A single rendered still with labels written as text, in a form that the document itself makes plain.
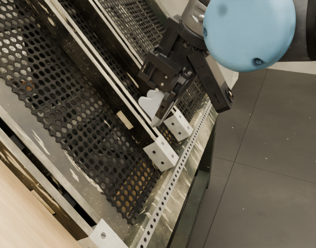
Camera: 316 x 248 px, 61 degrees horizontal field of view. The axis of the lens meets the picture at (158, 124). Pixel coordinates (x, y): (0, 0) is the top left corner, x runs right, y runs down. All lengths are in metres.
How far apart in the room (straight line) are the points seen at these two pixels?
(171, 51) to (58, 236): 0.52
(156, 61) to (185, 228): 1.46
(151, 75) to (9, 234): 0.46
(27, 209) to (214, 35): 0.60
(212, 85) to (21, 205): 0.51
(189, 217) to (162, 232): 0.95
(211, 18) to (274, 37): 0.05
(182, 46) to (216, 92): 0.09
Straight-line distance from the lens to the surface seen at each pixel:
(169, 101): 0.45
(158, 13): 1.85
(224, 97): 0.45
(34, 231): 0.72
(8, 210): 0.71
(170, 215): 0.98
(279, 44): 0.23
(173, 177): 1.05
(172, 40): 0.45
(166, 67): 0.45
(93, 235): 0.73
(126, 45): 1.22
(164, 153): 1.03
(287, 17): 0.23
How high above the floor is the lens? 1.58
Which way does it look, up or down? 30 degrees down
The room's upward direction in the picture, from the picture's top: straight up
